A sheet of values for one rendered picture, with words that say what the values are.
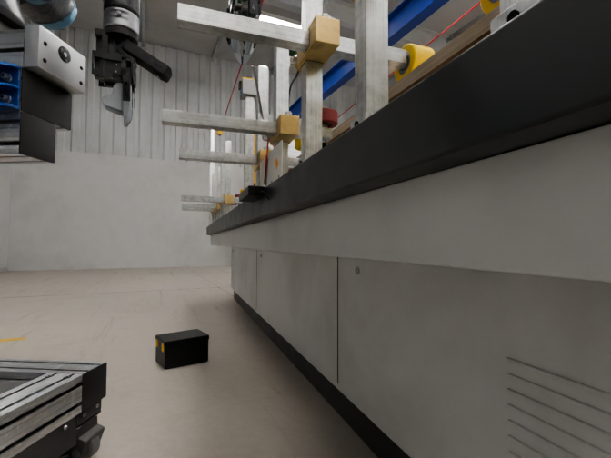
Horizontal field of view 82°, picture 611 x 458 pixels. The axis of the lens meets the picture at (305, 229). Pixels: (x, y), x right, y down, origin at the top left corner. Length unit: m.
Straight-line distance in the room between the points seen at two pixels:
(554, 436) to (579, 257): 0.35
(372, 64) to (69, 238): 8.25
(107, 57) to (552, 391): 1.01
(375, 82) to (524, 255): 0.32
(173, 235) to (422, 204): 8.18
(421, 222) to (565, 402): 0.30
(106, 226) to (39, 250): 1.24
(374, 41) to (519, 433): 0.59
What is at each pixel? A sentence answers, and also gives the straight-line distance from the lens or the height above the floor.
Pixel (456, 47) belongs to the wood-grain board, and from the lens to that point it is 0.73.
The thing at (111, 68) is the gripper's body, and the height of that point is 0.93.
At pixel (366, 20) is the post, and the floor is 0.85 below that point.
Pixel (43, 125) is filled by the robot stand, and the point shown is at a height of 0.80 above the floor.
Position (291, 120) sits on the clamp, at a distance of 0.94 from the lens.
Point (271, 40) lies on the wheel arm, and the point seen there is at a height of 0.93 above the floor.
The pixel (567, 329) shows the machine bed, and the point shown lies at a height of 0.44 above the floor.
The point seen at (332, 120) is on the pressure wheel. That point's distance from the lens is 1.00.
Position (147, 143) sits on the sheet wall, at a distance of 8.79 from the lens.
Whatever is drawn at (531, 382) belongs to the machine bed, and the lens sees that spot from 0.61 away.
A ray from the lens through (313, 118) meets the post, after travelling 0.76.
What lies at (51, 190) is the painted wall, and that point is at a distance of 8.71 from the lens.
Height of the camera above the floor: 0.54
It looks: 2 degrees up
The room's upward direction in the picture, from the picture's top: straight up
